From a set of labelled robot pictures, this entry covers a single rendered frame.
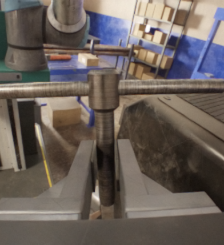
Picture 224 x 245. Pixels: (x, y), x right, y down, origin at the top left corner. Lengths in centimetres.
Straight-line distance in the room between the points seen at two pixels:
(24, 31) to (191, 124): 72
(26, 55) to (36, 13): 17
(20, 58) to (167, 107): 68
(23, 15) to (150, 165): 71
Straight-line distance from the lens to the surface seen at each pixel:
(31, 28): 83
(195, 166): 30
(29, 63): 85
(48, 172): 149
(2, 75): 88
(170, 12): 412
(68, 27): 76
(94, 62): 218
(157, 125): 32
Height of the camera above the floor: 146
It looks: 33 degrees down
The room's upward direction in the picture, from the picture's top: 12 degrees clockwise
